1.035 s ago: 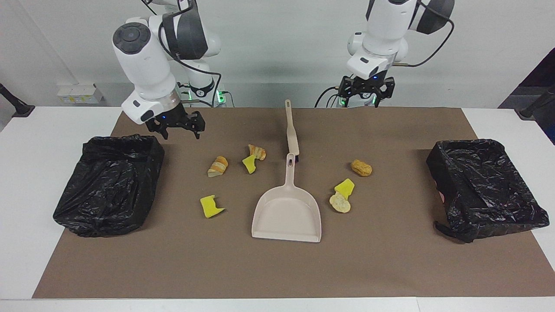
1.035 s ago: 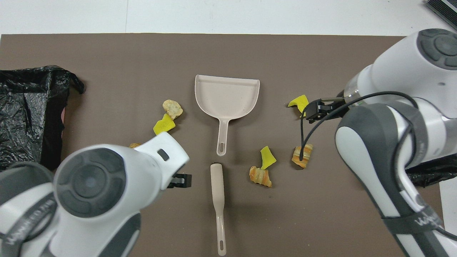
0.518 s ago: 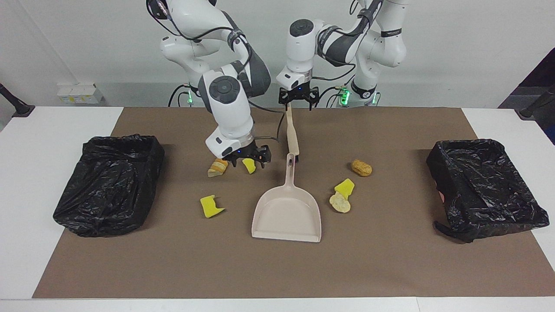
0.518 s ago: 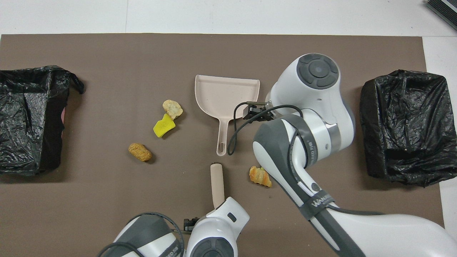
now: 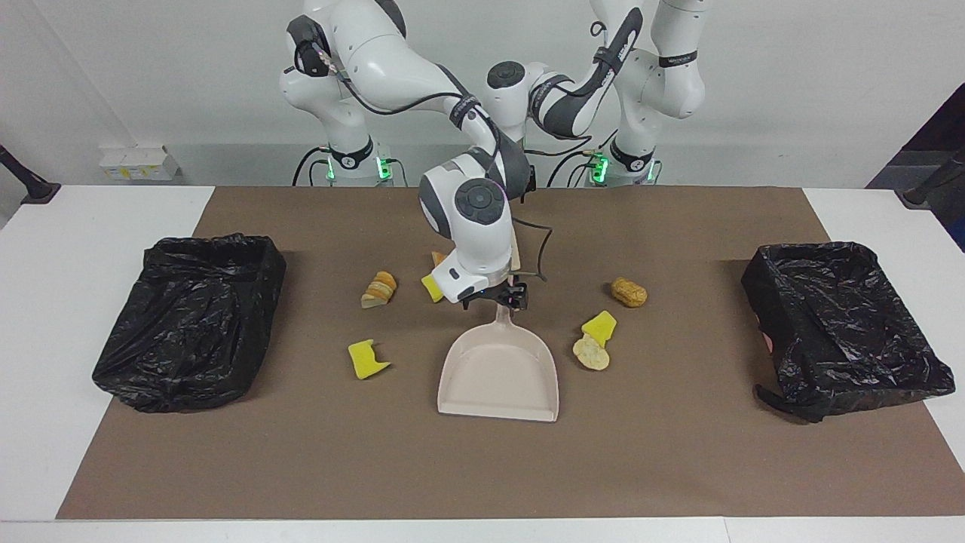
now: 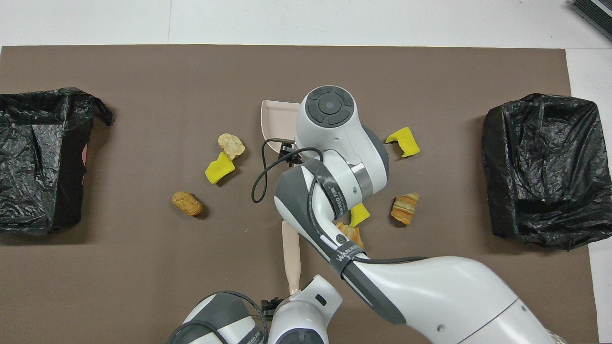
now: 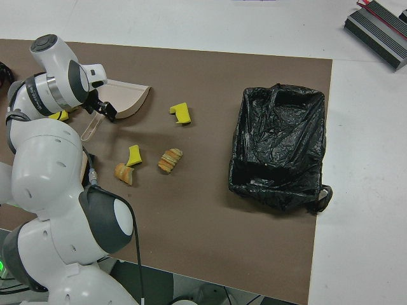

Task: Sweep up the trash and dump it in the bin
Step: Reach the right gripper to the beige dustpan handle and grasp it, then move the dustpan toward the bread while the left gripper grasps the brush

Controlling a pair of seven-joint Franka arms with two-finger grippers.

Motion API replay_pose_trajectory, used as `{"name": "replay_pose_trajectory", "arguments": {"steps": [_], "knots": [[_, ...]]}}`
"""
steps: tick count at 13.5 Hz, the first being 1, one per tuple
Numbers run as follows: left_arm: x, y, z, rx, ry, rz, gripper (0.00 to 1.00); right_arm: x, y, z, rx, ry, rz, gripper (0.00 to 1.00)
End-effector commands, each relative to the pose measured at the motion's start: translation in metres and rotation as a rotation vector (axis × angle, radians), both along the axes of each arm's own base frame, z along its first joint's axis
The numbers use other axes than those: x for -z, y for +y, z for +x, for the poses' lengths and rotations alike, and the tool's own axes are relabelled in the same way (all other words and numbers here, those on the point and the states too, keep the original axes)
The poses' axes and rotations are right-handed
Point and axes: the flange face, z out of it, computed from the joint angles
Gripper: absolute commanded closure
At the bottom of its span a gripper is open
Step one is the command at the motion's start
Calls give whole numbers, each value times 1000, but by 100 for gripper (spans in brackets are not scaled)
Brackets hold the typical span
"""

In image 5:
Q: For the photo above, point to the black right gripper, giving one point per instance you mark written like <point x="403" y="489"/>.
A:
<point x="486" y="296"/>

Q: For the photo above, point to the beige hand brush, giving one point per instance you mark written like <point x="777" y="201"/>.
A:
<point x="516" y="253"/>

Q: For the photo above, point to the beige plastic dustpan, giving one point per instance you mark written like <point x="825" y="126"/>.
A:
<point x="497" y="377"/>

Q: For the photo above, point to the yellow green-backed sponge piece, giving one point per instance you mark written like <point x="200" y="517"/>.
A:
<point x="601" y="326"/>

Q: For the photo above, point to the small yellow sponge piece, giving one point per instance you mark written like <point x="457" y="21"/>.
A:
<point x="431" y="287"/>

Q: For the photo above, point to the golden croissant end piece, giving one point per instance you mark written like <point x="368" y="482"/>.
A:
<point x="438" y="259"/>

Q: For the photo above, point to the pale crumbly bread chunk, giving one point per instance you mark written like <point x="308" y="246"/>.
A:
<point x="590" y="354"/>

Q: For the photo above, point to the brown fried nugget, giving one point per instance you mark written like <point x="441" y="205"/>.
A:
<point x="628" y="292"/>

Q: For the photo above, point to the striped bread roll piece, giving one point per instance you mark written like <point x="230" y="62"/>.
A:
<point x="379" y="290"/>

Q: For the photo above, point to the notched yellow sponge piece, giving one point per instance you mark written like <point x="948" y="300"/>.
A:
<point x="366" y="362"/>

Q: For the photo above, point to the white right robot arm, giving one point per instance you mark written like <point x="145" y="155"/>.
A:
<point x="475" y="226"/>

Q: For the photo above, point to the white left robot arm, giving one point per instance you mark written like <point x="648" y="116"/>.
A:
<point x="663" y="75"/>

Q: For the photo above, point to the black bag lined bin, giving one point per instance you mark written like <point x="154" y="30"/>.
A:
<point x="844" y="324"/>
<point x="188" y="324"/>

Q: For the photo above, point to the brown table mat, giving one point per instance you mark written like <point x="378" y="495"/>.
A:
<point x="482" y="467"/>

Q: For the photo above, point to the black stand leg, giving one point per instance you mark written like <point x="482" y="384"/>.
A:
<point x="916" y="197"/>
<point x="38" y="192"/>

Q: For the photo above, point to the white wall socket strip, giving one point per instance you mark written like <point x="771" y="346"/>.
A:
<point x="139" y="164"/>

